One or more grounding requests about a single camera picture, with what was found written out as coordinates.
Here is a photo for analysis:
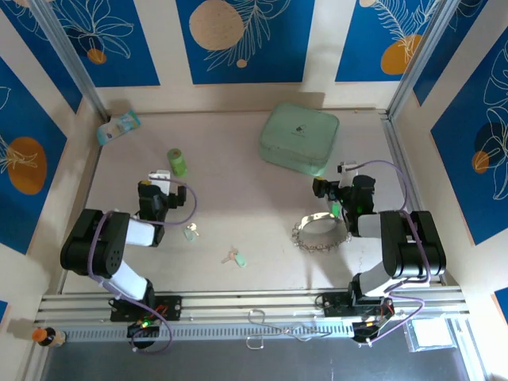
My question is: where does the metal key band with rings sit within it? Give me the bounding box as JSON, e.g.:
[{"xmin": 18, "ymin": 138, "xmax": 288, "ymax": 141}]
[{"xmin": 291, "ymin": 211, "xmax": 352, "ymax": 255}]

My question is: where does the key with mint green tag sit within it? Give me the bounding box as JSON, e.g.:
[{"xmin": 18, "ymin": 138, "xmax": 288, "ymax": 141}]
[{"xmin": 221, "ymin": 246, "xmax": 248, "ymax": 267}]

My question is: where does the green cylindrical bottle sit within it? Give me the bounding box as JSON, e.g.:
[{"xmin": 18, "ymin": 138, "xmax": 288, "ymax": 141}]
[{"xmin": 166, "ymin": 148, "xmax": 188, "ymax": 178}]

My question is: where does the mint green zip case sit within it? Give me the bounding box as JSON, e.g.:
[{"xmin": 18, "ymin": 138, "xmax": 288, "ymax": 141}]
[{"xmin": 258, "ymin": 102, "xmax": 341, "ymax": 179}]

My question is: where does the blue white tissue packet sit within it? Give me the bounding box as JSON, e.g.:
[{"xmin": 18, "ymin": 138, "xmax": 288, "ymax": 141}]
[{"xmin": 96, "ymin": 110, "xmax": 143, "ymax": 147}]

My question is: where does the blue poster with dark circle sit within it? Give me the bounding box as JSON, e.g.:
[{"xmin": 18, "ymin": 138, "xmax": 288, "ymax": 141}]
[{"xmin": 430, "ymin": 38, "xmax": 508, "ymax": 247}]

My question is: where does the blue poster with lily drawing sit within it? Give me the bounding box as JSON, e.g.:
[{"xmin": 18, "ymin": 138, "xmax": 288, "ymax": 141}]
[{"xmin": 53, "ymin": 0, "xmax": 161, "ymax": 88}]

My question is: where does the blue poster with orange oval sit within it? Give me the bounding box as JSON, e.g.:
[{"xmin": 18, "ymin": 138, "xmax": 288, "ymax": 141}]
[{"xmin": 0, "ymin": 57, "xmax": 68, "ymax": 256}]

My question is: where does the blue poster with beige circle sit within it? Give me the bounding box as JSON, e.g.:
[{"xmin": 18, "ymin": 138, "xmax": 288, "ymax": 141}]
[{"xmin": 175, "ymin": 0, "xmax": 317, "ymax": 85}]

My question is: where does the blue poster with feather drawing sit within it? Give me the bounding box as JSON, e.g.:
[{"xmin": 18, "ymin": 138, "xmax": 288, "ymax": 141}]
[{"xmin": 335, "ymin": 0, "xmax": 448, "ymax": 83}]

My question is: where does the grey metal box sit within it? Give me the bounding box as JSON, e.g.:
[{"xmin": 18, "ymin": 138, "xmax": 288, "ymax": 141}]
[{"xmin": 404, "ymin": 317, "xmax": 457, "ymax": 352}]

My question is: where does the brown bottle with orange cap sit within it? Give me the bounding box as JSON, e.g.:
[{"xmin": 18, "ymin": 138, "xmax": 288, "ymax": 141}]
[{"xmin": 31, "ymin": 325, "xmax": 67, "ymax": 349}]

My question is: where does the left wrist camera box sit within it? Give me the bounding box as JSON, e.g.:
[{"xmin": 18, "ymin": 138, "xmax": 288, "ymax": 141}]
[{"xmin": 148, "ymin": 169, "xmax": 172, "ymax": 188}]

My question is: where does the aluminium side rail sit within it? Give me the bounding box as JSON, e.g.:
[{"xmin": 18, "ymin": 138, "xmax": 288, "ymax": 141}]
[{"xmin": 379, "ymin": 110, "xmax": 448, "ymax": 286}]

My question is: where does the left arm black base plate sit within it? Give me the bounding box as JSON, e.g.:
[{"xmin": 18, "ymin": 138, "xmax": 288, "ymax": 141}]
[{"xmin": 110, "ymin": 295, "xmax": 183, "ymax": 323}]

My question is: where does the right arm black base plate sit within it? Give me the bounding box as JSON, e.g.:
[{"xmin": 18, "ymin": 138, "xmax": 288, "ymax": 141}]
[{"xmin": 321, "ymin": 292, "xmax": 394, "ymax": 318}]

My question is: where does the long aluminium base rail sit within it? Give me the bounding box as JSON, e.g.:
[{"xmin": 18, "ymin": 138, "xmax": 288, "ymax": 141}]
[{"xmin": 33, "ymin": 287, "xmax": 465, "ymax": 325}]

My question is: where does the aluminium corner post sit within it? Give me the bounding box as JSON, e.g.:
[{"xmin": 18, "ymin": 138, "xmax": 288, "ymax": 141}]
[
  {"xmin": 29, "ymin": 0, "xmax": 111, "ymax": 122},
  {"xmin": 387, "ymin": 0, "xmax": 489, "ymax": 120}
]

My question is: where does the bent metal wire hook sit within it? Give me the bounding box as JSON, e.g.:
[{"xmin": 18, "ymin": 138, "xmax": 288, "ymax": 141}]
[{"xmin": 244, "ymin": 308, "xmax": 333, "ymax": 351}]

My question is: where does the grey slotted cable duct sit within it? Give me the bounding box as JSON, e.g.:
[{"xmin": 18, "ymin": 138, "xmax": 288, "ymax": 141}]
[{"xmin": 63, "ymin": 319, "xmax": 410, "ymax": 342}]

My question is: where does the blue floral wall poster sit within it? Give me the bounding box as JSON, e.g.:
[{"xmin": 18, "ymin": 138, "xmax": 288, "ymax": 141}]
[
  {"xmin": 412, "ymin": 0, "xmax": 508, "ymax": 107},
  {"xmin": 0, "ymin": 6, "xmax": 83, "ymax": 115}
]

